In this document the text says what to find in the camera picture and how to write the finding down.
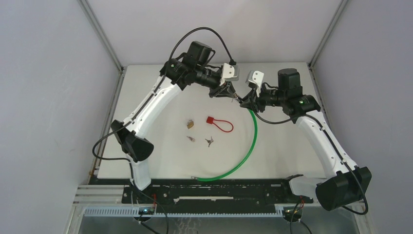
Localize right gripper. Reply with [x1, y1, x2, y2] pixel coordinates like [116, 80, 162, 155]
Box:
[240, 81, 286, 113]

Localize red cable lock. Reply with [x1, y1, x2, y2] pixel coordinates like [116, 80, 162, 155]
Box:
[206, 116, 234, 134]

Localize brass padlock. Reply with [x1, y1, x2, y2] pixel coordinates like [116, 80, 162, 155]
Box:
[187, 119, 194, 129]

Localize red lock keys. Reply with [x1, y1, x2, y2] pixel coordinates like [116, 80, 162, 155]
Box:
[205, 137, 214, 147]

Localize green cable lock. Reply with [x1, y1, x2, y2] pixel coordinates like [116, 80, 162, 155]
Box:
[191, 110, 258, 182]

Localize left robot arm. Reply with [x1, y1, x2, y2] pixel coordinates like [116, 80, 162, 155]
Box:
[111, 41, 239, 203]

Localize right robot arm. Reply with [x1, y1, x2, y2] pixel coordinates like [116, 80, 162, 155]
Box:
[240, 68, 372, 215]

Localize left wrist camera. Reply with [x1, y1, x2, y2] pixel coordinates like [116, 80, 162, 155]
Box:
[220, 63, 239, 86]

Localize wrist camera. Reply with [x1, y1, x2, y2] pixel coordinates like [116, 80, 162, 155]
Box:
[220, 63, 239, 86]
[246, 70, 264, 97]

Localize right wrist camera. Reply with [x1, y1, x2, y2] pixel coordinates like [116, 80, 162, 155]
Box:
[246, 70, 264, 97]

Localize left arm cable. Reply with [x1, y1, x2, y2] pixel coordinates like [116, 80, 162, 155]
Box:
[92, 27, 237, 181]

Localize white cable duct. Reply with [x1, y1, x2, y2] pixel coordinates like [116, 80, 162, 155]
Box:
[83, 206, 284, 217]

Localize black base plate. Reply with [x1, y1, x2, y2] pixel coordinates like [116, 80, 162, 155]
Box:
[89, 177, 314, 214]

